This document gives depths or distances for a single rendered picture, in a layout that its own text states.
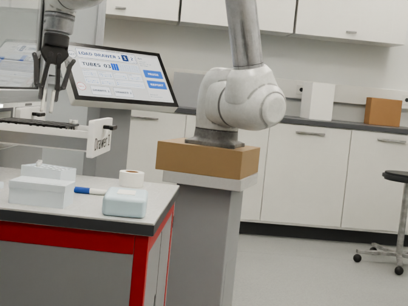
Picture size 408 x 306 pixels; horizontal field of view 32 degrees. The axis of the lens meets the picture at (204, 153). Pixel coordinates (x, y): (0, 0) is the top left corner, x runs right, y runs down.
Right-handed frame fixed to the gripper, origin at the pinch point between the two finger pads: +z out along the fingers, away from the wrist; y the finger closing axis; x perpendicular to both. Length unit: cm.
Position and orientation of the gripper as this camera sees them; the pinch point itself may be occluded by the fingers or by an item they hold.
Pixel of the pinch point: (47, 101)
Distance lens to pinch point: 218.0
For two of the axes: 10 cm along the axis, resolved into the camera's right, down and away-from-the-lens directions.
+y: -9.3, -1.3, -3.4
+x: 3.3, 0.6, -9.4
